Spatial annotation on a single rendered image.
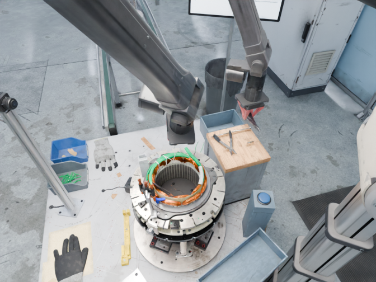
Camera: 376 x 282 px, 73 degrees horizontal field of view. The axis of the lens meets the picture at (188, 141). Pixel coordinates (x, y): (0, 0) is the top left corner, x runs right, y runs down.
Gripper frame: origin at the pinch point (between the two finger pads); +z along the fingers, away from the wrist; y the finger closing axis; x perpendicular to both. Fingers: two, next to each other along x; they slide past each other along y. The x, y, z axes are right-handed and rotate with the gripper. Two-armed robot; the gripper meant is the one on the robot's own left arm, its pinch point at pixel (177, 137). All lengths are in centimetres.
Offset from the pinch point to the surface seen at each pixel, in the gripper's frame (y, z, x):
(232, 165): 3.1, 22.2, 22.3
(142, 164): 2.9, 14.6, -10.3
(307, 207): 13, 124, 112
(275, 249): 32.1, 12.5, 27.8
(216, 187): 11.6, 16.3, 13.5
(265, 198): 16.5, 18.2, 30.7
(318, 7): -151, 82, 145
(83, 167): -12, 63, -41
